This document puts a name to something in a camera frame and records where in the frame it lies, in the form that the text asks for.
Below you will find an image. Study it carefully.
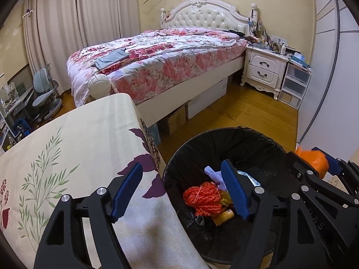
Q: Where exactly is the red foam fruit net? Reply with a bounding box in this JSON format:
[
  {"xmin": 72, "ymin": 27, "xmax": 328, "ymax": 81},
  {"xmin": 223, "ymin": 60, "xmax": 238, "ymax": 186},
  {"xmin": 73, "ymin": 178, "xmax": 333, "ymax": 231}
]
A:
[{"xmin": 183, "ymin": 182, "xmax": 225, "ymax": 217}]

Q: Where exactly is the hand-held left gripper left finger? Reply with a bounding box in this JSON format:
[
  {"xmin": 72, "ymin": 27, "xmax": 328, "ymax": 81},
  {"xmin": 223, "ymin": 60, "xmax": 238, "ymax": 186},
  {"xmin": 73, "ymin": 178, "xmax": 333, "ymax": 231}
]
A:
[{"xmin": 34, "ymin": 163, "xmax": 143, "ymax": 269}]

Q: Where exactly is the grey study desk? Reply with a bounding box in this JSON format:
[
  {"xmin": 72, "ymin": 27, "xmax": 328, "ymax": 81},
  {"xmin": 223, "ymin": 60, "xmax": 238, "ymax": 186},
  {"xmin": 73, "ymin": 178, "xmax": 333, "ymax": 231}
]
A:
[{"xmin": 0, "ymin": 87, "xmax": 34, "ymax": 124}]

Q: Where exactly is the white nightstand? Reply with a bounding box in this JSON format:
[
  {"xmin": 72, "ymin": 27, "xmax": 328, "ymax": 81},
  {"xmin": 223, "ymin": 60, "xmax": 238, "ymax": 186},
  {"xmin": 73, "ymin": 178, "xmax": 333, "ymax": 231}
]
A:
[{"xmin": 241, "ymin": 46, "xmax": 289, "ymax": 101}]

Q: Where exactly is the brown cardboard box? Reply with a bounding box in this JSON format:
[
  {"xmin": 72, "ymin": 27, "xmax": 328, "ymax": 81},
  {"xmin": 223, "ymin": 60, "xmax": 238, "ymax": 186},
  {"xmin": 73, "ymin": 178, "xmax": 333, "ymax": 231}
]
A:
[{"xmin": 164, "ymin": 104, "xmax": 189, "ymax": 136}]

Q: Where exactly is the cluster of small bottles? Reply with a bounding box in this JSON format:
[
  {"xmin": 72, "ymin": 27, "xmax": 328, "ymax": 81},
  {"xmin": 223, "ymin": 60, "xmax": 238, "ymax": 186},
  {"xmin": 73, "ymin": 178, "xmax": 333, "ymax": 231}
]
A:
[{"xmin": 248, "ymin": 20, "xmax": 295, "ymax": 55}]

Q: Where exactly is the pink floral quilt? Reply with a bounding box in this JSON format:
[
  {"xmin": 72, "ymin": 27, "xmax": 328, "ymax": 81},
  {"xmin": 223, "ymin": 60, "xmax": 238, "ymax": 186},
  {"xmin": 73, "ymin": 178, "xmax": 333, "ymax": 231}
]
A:
[{"xmin": 67, "ymin": 28, "xmax": 249, "ymax": 104}]

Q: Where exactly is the teal box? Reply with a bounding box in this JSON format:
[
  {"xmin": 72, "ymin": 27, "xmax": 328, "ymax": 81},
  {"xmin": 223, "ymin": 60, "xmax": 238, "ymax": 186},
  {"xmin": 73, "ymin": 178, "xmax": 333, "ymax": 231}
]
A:
[{"xmin": 289, "ymin": 53, "xmax": 312, "ymax": 69}]

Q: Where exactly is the orange paper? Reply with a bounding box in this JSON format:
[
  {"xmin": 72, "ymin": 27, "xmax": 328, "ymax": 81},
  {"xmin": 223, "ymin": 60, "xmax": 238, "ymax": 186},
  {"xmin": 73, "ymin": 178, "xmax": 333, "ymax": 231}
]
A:
[{"xmin": 296, "ymin": 145, "xmax": 329, "ymax": 179}]

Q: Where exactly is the white upholstered bed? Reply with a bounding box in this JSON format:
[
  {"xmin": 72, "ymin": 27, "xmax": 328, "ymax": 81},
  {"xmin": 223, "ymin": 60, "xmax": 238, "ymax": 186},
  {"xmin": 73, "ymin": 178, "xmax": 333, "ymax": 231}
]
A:
[{"xmin": 67, "ymin": 0, "xmax": 258, "ymax": 128}]

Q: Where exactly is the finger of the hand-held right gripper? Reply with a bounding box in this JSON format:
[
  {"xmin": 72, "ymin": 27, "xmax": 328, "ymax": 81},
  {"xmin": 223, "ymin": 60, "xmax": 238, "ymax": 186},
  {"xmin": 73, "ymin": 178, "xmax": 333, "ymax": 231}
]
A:
[
  {"xmin": 286, "ymin": 151, "xmax": 351, "ymax": 208},
  {"xmin": 311, "ymin": 147, "xmax": 359, "ymax": 199}
]

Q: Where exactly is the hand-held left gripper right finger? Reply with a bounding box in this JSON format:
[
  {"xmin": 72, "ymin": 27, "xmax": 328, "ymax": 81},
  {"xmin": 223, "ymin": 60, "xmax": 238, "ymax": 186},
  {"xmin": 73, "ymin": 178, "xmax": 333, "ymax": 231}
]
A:
[{"xmin": 221, "ymin": 159, "xmax": 328, "ymax": 269}]

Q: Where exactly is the white storage box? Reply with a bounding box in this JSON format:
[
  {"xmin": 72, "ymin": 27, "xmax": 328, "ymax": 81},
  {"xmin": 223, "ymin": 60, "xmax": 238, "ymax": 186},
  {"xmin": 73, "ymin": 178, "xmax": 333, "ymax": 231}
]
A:
[{"xmin": 187, "ymin": 77, "xmax": 228, "ymax": 119}]

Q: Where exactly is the clear plastic drawer unit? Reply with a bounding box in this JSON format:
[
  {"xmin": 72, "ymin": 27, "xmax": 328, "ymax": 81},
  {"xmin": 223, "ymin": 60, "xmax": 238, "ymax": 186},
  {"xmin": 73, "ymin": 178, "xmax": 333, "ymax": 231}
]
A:
[{"xmin": 279, "ymin": 60, "xmax": 312, "ymax": 110}]

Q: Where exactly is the light purple rubber glove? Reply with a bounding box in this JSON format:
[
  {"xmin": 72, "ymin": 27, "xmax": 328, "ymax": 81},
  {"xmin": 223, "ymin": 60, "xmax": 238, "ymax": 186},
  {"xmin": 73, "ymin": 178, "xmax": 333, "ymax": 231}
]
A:
[{"xmin": 204, "ymin": 166, "xmax": 229, "ymax": 192}]

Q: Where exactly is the white sliding wardrobe door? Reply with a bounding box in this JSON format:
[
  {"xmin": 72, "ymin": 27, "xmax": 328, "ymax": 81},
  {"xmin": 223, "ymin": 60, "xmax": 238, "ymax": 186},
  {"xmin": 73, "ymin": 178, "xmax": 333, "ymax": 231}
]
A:
[{"xmin": 297, "ymin": 0, "xmax": 359, "ymax": 157}]

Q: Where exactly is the black trash bin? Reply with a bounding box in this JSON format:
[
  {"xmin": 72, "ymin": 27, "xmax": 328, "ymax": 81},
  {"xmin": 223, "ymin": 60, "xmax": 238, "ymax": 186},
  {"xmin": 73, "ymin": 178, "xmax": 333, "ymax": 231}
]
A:
[{"xmin": 162, "ymin": 127, "xmax": 303, "ymax": 265}]

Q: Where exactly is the beige curtain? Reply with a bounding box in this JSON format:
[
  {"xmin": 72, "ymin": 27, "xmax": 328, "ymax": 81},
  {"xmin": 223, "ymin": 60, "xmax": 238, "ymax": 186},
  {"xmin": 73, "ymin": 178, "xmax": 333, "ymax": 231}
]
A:
[{"xmin": 22, "ymin": 0, "xmax": 141, "ymax": 93}]

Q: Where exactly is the brown bottle yellow label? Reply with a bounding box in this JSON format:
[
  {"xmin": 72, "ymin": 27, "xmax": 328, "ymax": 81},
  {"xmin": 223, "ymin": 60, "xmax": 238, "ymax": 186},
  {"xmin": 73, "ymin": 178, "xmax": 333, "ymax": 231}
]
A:
[{"xmin": 212, "ymin": 210, "xmax": 234, "ymax": 227}]

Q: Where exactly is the floral printed tablecloth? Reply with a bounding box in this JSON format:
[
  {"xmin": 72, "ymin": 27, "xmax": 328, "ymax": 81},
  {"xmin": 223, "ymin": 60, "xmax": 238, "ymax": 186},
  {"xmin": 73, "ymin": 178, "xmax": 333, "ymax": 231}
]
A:
[{"xmin": 0, "ymin": 92, "xmax": 209, "ymax": 269}]

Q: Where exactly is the grey folded cloth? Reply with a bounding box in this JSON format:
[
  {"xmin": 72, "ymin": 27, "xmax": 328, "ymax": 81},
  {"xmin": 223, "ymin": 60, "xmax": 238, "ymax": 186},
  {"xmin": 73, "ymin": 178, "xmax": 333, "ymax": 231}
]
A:
[{"xmin": 92, "ymin": 48, "xmax": 130, "ymax": 70}]

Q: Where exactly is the blue plastic stool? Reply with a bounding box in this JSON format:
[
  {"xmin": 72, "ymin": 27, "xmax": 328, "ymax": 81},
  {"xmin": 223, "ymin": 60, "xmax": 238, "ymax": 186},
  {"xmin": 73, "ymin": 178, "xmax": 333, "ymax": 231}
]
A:
[{"xmin": 13, "ymin": 119, "xmax": 32, "ymax": 136}]

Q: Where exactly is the light blue desk chair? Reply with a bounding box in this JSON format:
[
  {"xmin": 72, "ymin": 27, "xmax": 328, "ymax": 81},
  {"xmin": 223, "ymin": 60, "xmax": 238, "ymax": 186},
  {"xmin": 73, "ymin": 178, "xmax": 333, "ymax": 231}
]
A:
[{"xmin": 31, "ymin": 67, "xmax": 63, "ymax": 115}]

